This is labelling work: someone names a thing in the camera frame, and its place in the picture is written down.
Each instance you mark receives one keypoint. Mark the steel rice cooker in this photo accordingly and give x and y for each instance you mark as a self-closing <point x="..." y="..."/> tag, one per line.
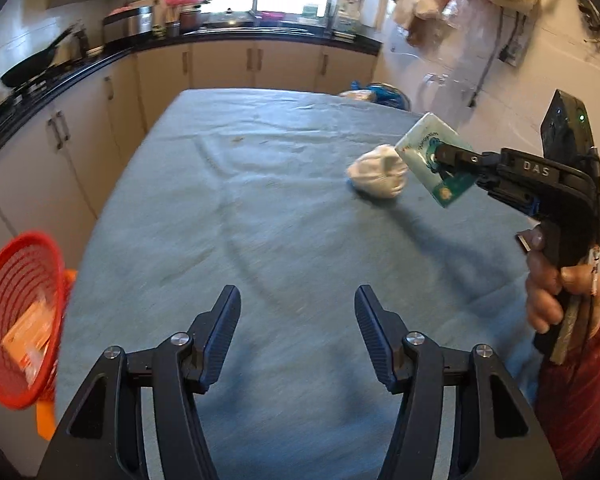
<point x="142" y="20"/>

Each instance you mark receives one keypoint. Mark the clear glass pitcher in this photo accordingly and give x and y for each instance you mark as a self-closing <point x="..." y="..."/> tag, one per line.
<point x="455" y="85"/>

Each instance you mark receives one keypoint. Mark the person's right hand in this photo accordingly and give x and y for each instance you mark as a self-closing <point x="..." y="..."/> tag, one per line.
<point x="542" y="295"/>

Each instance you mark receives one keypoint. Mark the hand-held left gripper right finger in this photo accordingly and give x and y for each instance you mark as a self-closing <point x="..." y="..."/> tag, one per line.
<point x="372" y="335"/>

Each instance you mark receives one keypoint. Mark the wall socket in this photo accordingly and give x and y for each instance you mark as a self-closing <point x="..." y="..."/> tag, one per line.
<point x="512" y="54"/>

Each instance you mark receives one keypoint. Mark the chopstick holder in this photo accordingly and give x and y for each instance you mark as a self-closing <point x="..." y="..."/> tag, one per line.
<point x="172" y="22"/>

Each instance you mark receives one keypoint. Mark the red plastic mesh basket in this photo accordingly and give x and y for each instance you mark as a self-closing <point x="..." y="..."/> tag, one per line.
<point x="0" y="285"/>

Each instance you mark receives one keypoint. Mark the white crumpled tissue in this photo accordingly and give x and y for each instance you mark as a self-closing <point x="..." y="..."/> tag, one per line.
<point x="375" y="175"/>

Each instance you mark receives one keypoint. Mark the black kitchen countertop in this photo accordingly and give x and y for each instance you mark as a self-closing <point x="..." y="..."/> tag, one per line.
<point x="130" y="47"/>

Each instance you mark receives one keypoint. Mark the person's red sleeved forearm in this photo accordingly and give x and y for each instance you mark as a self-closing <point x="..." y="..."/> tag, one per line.
<point x="575" y="410"/>

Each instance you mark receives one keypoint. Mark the blue plastic bag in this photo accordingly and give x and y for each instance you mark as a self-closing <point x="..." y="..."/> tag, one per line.
<point x="385" y="92"/>

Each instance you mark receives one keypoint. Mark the sink faucet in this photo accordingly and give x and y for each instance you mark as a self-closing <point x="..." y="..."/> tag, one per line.
<point x="253" y="2"/>

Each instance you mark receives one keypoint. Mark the black wok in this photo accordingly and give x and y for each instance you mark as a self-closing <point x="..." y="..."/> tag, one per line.
<point x="30" y="67"/>

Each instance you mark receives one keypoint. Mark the light orange carton box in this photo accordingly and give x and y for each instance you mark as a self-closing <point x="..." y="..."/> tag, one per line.
<point x="27" y="332"/>

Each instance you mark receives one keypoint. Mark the orange plastic stool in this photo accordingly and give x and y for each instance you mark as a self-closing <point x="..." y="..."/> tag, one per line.
<point x="45" y="420"/>

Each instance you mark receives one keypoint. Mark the grey blue tablecloth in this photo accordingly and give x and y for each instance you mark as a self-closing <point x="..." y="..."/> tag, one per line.
<point x="280" y="210"/>

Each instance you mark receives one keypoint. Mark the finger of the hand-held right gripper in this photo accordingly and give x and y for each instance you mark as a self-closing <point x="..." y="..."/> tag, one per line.
<point x="465" y="157"/>

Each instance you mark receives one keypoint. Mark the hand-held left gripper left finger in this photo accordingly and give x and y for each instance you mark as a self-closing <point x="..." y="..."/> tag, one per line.
<point x="225" y="330"/>

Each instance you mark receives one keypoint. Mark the green cartoon tissue pack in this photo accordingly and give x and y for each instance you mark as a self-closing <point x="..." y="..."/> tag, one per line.
<point x="422" y="145"/>

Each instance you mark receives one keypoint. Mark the dark cooking pot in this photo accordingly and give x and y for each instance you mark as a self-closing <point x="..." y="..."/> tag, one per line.
<point x="191" y="19"/>

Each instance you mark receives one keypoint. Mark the beige kitchen cabinets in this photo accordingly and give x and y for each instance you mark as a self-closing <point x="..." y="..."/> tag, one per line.
<point x="220" y="65"/>

